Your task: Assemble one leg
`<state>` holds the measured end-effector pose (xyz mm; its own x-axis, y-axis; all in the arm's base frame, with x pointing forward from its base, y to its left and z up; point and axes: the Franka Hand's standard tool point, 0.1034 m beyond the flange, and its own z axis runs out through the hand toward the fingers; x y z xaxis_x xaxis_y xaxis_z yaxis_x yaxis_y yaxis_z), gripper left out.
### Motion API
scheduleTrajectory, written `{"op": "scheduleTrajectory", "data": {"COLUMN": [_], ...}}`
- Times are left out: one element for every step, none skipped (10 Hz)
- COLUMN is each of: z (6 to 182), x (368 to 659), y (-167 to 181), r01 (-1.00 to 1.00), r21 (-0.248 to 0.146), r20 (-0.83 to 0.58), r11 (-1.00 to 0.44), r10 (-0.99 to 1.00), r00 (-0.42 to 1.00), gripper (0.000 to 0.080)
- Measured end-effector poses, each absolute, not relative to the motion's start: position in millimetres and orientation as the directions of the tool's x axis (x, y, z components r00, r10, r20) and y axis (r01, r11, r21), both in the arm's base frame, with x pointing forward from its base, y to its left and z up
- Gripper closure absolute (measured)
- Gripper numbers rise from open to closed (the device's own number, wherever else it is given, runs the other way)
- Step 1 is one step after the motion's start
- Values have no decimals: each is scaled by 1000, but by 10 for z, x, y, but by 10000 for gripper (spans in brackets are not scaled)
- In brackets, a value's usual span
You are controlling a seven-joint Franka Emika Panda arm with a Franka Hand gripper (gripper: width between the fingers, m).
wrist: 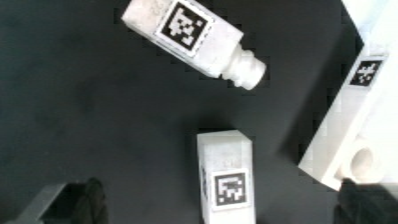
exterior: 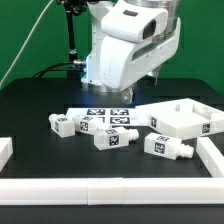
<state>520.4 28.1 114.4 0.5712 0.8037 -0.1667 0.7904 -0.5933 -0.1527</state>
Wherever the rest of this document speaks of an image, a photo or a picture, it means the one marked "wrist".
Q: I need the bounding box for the white leg with marker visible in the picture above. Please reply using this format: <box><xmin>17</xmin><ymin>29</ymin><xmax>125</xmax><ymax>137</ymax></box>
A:
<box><xmin>198</xmin><ymin>130</ymin><xmax>257</xmax><ymax>224</ymax></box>

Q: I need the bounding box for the white leg with tag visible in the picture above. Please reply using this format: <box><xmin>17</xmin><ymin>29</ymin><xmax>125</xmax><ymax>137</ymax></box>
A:
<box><xmin>122</xmin><ymin>0</ymin><xmax>267</xmax><ymax>90</ymax></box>

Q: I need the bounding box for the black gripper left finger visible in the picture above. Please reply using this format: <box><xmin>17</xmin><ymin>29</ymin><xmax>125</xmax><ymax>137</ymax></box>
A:
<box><xmin>10</xmin><ymin>178</ymin><xmax>111</xmax><ymax>224</ymax></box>

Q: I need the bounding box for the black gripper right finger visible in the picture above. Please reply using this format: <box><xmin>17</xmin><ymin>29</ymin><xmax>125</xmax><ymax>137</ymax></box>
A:
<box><xmin>333</xmin><ymin>178</ymin><xmax>398</xmax><ymax>224</ymax></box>

